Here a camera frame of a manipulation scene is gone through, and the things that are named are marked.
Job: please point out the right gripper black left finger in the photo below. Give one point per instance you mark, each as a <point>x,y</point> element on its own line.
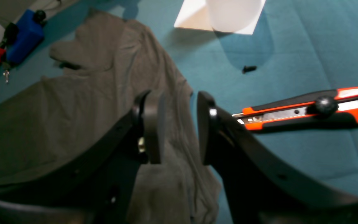
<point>96,187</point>

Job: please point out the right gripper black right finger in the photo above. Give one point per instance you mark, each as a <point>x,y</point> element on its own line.
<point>260,187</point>

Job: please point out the grey T-shirt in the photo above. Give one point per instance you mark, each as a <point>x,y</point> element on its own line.
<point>108,63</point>

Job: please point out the orange black utility knife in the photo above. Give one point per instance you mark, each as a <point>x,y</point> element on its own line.
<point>329,109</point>

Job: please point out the small black screw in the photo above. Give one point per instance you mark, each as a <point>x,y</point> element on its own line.
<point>247,69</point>

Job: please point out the blue tablecloth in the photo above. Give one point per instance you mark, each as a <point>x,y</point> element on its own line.
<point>298,46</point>

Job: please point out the blue box with black knob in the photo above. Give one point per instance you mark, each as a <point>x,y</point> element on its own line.
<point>23,36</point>

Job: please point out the translucent plastic cup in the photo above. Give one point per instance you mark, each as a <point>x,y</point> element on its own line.
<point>234,16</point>

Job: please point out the white paper sheet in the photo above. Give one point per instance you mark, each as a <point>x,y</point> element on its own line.
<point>194,15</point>

